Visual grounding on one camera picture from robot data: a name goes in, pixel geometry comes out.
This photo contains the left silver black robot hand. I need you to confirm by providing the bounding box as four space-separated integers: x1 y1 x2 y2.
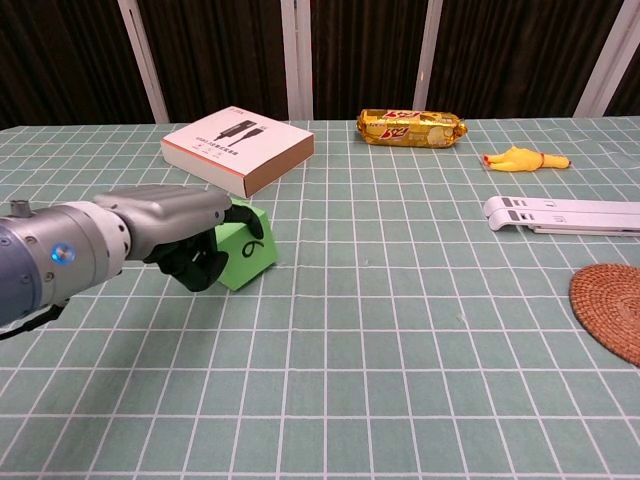
92 184 266 293

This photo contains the green cube with numbers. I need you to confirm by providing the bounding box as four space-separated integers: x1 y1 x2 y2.
212 196 279 292

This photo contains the green gridded cutting mat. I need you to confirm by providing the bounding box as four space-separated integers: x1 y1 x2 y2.
0 117 640 480

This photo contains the gold snack packet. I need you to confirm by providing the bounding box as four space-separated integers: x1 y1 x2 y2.
356 108 467 149

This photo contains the yellow rubber chicken toy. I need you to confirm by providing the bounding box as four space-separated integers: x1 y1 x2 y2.
482 145 572 175

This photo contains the white folding laptop stand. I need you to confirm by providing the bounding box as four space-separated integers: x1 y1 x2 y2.
482 195 640 236

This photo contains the brown woven round coaster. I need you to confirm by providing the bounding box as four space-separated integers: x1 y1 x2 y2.
569 263 640 369

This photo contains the white cable product box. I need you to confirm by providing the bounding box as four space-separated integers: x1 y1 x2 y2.
160 105 315 199

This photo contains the grey metal partition post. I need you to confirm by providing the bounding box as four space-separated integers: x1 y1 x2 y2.
573 0 640 119
412 0 445 112
279 0 314 121
117 0 171 124

